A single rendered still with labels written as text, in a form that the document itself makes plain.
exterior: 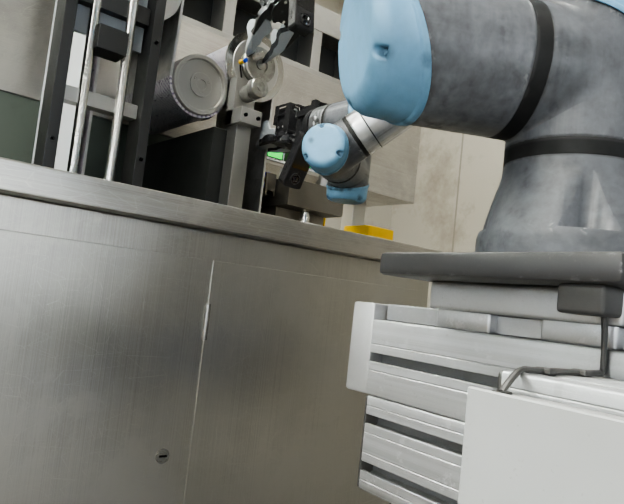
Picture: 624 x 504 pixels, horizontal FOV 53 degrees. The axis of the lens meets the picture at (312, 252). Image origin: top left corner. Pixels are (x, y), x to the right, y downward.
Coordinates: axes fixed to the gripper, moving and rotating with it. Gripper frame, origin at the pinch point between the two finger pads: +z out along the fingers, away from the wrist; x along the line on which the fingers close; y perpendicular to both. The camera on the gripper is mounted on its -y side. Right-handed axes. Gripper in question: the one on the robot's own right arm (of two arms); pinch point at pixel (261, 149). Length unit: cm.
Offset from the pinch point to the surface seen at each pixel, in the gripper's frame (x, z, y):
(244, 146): 9.0, -7.3, -2.5
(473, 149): -260, 142, 81
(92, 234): 45, -29, -26
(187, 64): 21.3, -2.4, 11.6
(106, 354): 41, -29, -43
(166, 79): 24.5, -0.7, 7.9
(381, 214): -256, 217, 39
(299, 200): -7.0, -6.5, -10.5
